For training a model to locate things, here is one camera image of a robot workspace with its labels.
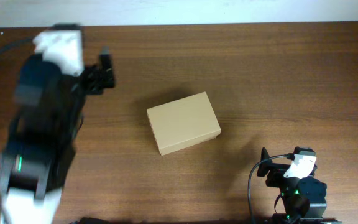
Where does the brown cardboard box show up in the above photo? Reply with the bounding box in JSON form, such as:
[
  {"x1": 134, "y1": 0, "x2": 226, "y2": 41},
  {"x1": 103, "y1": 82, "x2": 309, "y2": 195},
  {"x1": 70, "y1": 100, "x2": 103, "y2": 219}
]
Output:
[{"x1": 147, "y1": 92, "x2": 221, "y2": 156}]

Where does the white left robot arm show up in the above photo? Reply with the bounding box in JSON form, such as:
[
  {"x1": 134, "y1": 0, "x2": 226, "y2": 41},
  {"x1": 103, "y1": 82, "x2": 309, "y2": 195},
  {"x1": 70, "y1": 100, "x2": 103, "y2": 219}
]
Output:
[{"x1": 0, "y1": 24, "x2": 116, "y2": 223}]

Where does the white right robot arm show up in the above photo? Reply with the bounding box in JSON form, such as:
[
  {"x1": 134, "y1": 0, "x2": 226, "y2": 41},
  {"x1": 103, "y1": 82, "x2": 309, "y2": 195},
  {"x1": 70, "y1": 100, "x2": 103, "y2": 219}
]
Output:
[{"x1": 256, "y1": 146, "x2": 340, "y2": 224}]

